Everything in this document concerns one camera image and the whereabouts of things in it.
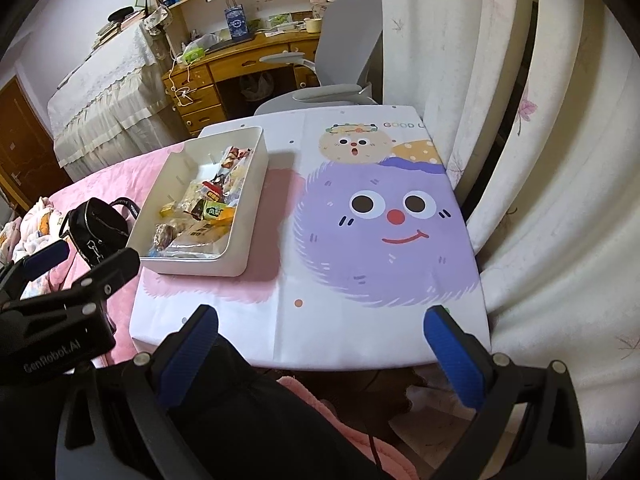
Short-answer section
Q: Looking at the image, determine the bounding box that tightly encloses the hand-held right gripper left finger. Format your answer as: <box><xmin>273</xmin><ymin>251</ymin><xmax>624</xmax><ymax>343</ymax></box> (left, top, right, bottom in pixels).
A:
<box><xmin>52</xmin><ymin>304</ymin><xmax>221</xmax><ymax>480</ymax></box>

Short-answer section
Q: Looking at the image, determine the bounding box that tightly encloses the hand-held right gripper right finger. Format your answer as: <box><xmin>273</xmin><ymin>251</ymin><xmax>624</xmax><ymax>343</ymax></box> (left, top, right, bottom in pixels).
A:
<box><xmin>422</xmin><ymin>304</ymin><xmax>588</xmax><ymax>480</ymax></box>

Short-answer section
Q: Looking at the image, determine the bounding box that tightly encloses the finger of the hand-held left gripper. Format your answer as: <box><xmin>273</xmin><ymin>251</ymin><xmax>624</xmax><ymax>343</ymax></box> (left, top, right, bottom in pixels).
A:
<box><xmin>20</xmin><ymin>248</ymin><xmax>142</xmax><ymax>319</ymax></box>
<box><xmin>0</xmin><ymin>239</ymin><xmax>71</xmax><ymax>306</ymax></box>

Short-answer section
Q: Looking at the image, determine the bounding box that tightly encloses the pile of snack packets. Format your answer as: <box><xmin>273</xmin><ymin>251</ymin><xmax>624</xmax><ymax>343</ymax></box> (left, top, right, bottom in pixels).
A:
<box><xmin>149</xmin><ymin>145</ymin><xmax>253</xmax><ymax>261</ymax></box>

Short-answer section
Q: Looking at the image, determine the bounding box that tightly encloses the white plastic box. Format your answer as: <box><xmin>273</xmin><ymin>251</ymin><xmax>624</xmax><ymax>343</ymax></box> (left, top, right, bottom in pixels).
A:
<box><xmin>125</xmin><ymin>126</ymin><xmax>269</xmax><ymax>277</ymax></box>

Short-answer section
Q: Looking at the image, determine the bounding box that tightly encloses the cartoon printed fleece cloth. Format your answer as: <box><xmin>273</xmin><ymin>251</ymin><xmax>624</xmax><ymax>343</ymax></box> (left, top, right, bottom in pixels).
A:
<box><xmin>0</xmin><ymin>197</ymin><xmax>68</xmax><ymax>266</ymax></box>

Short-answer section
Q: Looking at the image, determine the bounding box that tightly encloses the black handbag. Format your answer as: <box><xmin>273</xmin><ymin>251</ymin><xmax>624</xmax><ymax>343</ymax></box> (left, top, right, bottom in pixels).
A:
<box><xmin>59</xmin><ymin>197</ymin><xmax>143</xmax><ymax>268</ymax></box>

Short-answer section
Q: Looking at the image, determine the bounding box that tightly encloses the person's black clothing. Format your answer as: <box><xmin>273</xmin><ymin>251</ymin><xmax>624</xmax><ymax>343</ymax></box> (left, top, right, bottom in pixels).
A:
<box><xmin>170</xmin><ymin>332</ymin><xmax>396</xmax><ymax>480</ymax></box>

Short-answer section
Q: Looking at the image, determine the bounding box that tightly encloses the brown wooden door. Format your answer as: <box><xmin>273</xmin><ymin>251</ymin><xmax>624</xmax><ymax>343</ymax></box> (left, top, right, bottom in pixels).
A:
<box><xmin>0</xmin><ymin>76</ymin><xmax>73</xmax><ymax>216</ymax></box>

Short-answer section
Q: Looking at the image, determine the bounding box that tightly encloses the pink fleece garment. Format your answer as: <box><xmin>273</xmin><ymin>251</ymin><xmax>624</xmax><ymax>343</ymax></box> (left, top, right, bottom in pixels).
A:
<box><xmin>277</xmin><ymin>375</ymin><xmax>418</xmax><ymax>480</ymax></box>

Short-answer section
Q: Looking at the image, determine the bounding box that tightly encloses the cartoon printed tablecloth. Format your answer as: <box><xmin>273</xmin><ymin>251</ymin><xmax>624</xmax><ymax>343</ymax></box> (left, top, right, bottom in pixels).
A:
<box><xmin>129</xmin><ymin>104</ymin><xmax>493</xmax><ymax>373</ymax></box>

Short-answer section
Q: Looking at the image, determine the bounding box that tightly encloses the white floral curtain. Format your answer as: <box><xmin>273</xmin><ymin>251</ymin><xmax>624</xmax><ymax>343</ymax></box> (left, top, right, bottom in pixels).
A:
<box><xmin>377</xmin><ymin>0</ymin><xmax>640</xmax><ymax>480</ymax></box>

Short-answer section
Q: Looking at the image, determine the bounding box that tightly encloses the translucent plastic bag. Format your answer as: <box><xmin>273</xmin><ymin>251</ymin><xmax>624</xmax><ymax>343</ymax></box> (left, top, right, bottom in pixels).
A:
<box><xmin>240</xmin><ymin>72</ymin><xmax>275</xmax><ymax>102</ymax></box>

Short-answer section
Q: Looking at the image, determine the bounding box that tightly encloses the stack of books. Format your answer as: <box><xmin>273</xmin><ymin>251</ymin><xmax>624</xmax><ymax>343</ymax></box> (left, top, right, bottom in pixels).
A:
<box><xmin>92</xmin><ymin>20</ymin><xmax>123</xmax><ymax>48</ymax></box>

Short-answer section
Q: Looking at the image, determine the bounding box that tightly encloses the wooden shelf unit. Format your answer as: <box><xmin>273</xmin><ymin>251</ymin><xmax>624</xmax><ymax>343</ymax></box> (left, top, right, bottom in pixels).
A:
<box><xmin>161</xmin><ymin>27</ymin><xmax>326</xmax><ymax>138</ymax></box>

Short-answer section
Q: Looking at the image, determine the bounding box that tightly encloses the floral fabric tote bag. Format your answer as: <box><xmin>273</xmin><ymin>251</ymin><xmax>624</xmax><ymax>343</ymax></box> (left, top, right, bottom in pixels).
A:
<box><xmin>140</xmin><ymin>5</ymin><xmax>176</xmax><ymax>36</ymax></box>

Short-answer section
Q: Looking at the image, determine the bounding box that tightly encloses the blue gift bag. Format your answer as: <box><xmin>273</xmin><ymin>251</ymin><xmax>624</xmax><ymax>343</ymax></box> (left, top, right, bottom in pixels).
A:
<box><xmin>223</xmin><ymin>0</ymin><xmax>253</xmax><ymax>42</ymax></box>

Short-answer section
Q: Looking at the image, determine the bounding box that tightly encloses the grey office chair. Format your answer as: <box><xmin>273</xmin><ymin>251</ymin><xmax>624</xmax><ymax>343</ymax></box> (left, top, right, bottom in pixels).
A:
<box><xmin>254</xmin><ymin>0</ymin><xmax>383</xmax><ymax>117</ymax></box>

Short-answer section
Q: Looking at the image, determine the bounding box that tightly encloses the black cable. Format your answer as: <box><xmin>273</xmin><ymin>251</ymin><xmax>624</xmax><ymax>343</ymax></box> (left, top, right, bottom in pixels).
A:
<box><xmin>367</xmin><ymin>432</ymin><xmax>388</xmax><ymax>471</ymax></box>

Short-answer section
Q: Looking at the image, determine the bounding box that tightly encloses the white charging cable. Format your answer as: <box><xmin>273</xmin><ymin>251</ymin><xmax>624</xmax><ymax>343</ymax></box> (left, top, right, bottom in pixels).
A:
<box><xmin>167</xmin><ymin>52</ymin><xmax>198</xmax><ymax>108</ymax></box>

